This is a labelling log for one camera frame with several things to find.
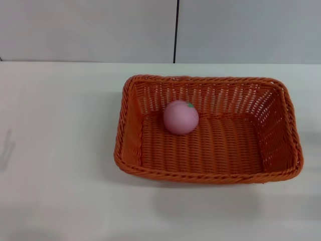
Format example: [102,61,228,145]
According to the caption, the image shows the pink toy peach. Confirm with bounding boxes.
[163,100,200,136]

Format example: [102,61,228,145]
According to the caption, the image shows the black vertical wall strip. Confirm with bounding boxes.
[173,0,181,64]

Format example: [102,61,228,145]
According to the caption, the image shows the orange woven wicker basket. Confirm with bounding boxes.
[113,74,304,185]

